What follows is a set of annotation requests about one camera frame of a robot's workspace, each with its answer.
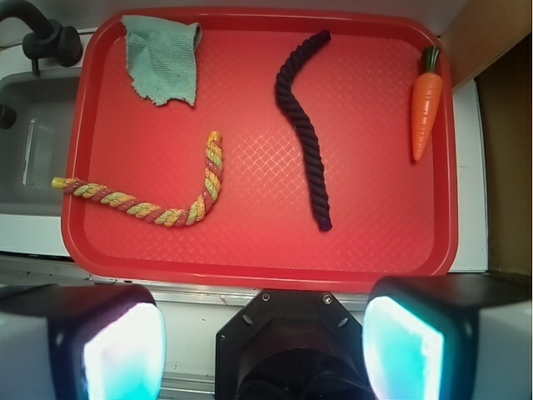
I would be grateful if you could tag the black faucet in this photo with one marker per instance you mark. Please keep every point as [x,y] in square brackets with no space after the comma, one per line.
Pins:
[48,37]

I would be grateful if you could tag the light blue cloth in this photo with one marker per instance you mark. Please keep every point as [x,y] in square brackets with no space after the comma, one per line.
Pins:
[161,58]

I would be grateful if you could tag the black sink knob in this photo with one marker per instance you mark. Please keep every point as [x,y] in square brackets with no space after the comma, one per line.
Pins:
[8,117]

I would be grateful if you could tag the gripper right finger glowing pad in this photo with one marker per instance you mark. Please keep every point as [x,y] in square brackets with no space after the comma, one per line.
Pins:
[457,336]

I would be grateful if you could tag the red plastic tray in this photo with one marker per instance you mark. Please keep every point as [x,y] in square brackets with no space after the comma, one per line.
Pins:
[319,189]

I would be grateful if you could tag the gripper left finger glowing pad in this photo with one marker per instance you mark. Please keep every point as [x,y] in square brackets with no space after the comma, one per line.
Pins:
[81,342]

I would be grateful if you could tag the grey sink basin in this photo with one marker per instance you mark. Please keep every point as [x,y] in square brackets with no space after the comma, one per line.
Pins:
[34,149]

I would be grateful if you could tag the orange toy carrot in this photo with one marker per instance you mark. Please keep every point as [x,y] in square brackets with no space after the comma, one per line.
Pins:
[426,98]

